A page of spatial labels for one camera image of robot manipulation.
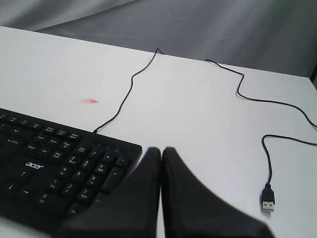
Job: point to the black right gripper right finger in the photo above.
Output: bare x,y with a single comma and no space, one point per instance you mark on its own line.
191,210

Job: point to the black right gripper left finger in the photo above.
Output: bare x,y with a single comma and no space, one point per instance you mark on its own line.
130,211

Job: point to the black acer keyboard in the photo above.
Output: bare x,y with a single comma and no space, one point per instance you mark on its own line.
51,171

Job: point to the black stand pole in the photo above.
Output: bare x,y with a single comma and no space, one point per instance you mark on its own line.
313,75

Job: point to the grey backdrop cloth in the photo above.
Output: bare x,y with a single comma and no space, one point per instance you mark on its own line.
272,35

